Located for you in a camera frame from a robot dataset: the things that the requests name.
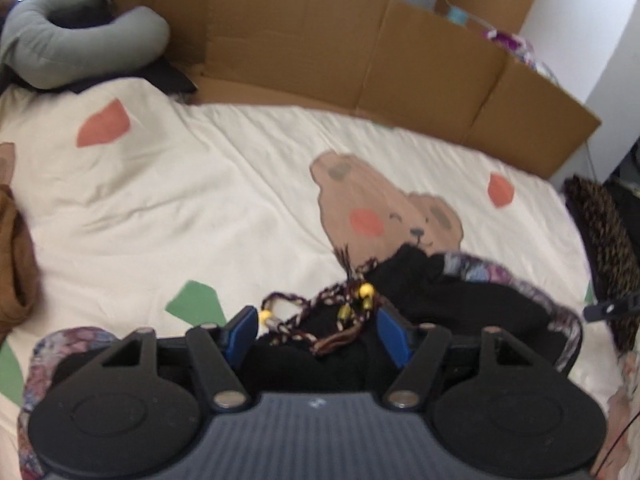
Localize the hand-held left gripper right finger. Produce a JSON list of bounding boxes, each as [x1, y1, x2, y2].
[[375, 306, 541, 412]]

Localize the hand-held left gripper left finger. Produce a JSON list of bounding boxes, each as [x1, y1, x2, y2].
[[100, 305, 261, 413]]

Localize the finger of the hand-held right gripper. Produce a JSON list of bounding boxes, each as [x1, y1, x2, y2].
[[582, 294, 640, 324]]

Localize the black shorts with bear-print trim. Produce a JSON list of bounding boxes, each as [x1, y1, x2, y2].
[[17, 245, 586, 480]]

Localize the dark patterned cushion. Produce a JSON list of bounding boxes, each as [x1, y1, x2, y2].
[[564, 174, 640, 352]]

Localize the cream bear-print bed sheet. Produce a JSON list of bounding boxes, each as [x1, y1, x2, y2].
[[0, 77, 626, 480]]

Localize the brown garment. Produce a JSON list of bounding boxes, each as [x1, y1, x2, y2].
[[0, 185, 42, 342]]

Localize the purple white patterned cloth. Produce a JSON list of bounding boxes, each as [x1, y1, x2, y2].
[[481, 26, 538, 70]]

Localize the brown cardboard sheet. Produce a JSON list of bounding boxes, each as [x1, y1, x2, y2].
[[85, 0, 603, 181]]

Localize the grey U-shaped pillow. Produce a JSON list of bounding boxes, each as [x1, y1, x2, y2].
[[0, 0, 171, 91]]

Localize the thin black cable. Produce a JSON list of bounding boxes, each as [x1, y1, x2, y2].
[[590, 407, 640, 477]]

